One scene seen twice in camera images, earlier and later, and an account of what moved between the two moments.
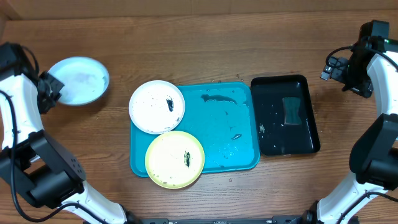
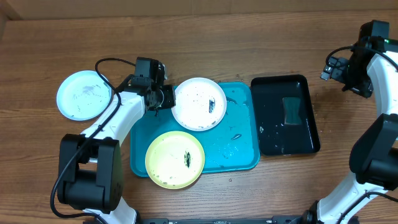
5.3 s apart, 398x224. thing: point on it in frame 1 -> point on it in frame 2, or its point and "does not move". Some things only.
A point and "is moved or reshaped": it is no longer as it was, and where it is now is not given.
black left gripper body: [50, 93] -> [164, 97]
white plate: [157, 107] is moved or reshaped
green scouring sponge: [291, 106] does not move
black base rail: [311, 218] does not move
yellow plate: [175, 159] does not move
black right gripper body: [354, 76] does not move
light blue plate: [85, 80] is moved or reshaped
